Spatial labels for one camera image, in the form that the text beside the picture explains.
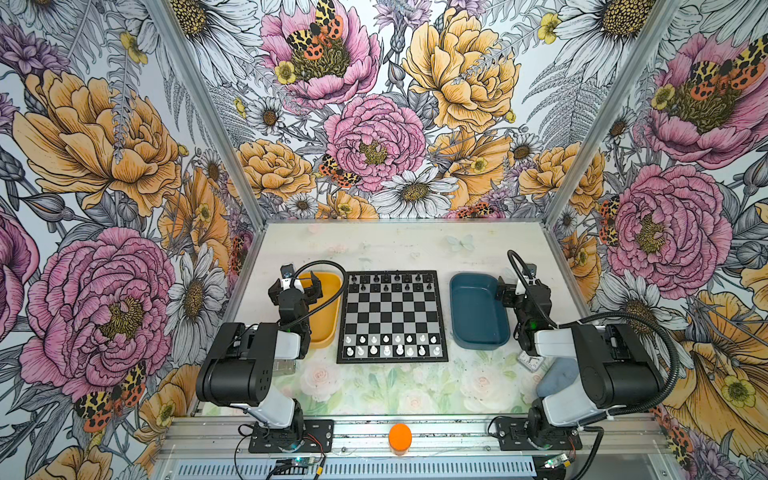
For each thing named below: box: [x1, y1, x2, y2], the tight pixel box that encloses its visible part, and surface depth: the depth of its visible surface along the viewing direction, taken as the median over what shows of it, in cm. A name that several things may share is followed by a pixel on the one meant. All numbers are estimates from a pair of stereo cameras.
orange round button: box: [388, 423, 413, 455], surface depth 68 cm
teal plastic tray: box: [449, 272, 511, 350], surface depth 96 cm
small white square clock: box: [517, 350, 546, 373], surface depth 87 cm
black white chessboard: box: [336, 270, 449, 364], surface depth 94 cm
